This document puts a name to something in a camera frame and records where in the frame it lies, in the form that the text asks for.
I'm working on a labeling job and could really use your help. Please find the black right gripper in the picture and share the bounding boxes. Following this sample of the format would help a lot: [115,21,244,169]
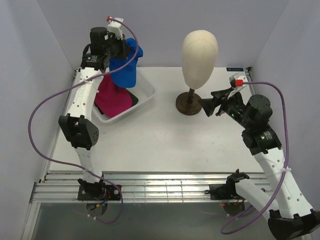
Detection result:
[197,86,252,130]

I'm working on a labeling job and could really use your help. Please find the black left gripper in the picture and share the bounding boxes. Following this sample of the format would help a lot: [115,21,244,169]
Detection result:
[104,32,132,61]

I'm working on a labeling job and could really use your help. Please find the blue baseball cap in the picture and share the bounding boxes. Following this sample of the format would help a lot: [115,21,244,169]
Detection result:
[109,37,145,88]

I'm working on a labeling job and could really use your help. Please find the magenta baseball cap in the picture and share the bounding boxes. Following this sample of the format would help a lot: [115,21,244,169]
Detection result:
[94,75,133,118]

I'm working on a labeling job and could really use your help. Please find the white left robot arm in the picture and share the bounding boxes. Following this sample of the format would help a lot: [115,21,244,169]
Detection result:
[58,26,130,200]

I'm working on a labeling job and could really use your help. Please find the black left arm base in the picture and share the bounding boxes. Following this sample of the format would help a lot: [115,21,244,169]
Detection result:
[77,178,122,201]

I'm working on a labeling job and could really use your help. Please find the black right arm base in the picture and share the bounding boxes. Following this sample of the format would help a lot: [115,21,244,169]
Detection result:
[204,184,244,201]

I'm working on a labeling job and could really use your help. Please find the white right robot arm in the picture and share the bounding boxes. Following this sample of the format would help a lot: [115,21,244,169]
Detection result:
[198,87,320,240]

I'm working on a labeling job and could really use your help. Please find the dark wooden mannequin stand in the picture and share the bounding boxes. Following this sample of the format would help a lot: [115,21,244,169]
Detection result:
[175,88,202,116]

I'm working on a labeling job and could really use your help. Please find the white plastic basket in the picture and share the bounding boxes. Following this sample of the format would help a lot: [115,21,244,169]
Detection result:
[92,68,156,125]

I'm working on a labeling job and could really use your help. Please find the cream mannequin head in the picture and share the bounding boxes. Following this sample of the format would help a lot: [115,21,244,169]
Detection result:
[181,30,218,90]

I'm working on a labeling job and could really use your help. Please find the black baseball cap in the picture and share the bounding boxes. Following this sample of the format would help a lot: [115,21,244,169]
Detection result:
[94,91,139,118]

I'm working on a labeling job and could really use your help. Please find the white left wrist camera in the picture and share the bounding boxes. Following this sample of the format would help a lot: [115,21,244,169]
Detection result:
[106,16,124,40]

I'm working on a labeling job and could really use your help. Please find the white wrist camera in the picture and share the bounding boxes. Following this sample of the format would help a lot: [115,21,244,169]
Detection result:
[106,16,124,40]
[228,72,248,98]

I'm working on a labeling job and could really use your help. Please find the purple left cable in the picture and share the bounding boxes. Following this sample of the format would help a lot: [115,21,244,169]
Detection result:
[27,18,139,224]

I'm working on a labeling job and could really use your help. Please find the purple cable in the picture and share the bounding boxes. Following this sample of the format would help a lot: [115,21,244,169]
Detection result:
[27,18,139,224]
[220,80,291,235]

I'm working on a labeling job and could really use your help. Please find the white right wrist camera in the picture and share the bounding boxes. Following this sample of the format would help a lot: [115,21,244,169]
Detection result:
[228,72,248,98]

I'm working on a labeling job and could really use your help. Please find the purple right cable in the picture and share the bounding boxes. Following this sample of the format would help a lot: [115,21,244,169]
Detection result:
[220,80,291,235]

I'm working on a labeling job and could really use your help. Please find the aluminium rail frame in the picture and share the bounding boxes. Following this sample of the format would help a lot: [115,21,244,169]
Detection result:
[21,66,301,240]

